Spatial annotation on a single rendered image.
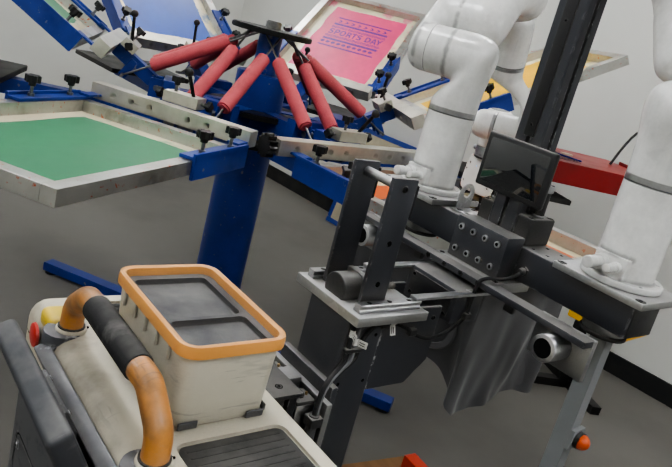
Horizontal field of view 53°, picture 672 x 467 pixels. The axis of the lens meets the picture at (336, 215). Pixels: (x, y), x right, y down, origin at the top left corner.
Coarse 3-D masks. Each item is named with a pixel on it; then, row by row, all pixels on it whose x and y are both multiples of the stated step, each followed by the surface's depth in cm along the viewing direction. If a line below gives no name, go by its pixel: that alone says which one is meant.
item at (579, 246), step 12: (336, 168) 210; (384, 168) 226; (372, 204) 180; (432, 240) 165; (444, 240) 162; (552, 240) 202; (564, 240) 199; (576, 240) 196; (576, 252) 196; (588, 252) 193
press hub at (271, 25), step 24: (240, 24) 248; (264, 48) 257; (240, 72) 258; (264, 72) 260; (264, 96) 257; (264, 120) 250; (240, 168) 264; (264, 168) 270; (216, 192) 270; (240, 192) 267; (216, 216) 271; (240, 216) 270; (216, 240) 273; (240, 240) 274; (216, 264) 275; (240, 264) 280
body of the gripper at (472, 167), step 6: (474, 156) 187; (468, 162) 189; (474, 162) 187; (480, 162) 186; (468, 168) 189; (474, 168) 187; (468, 174) 189; (474, 174) 187; (462, 180) 191; (468, 180) 189; (474, 180) 187; (462, 186) 191; (474, 186) 188; (480, 186) 186; (480, 192) 186; (486, 192) 185
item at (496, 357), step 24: (528, 288) 177; (480, 312) 166; (504, 312) 173; (552, 312) 192; (480, 336) 170; (504, 336) 179; (528, 336) 189; (456, 360) 170; (480, 360) 176; (504, 360) 184; (528, 360) 197; (456, 384) 173; (480, 384) 182; (504, 384) 194; (528, 384) 200; (456, 408) 180
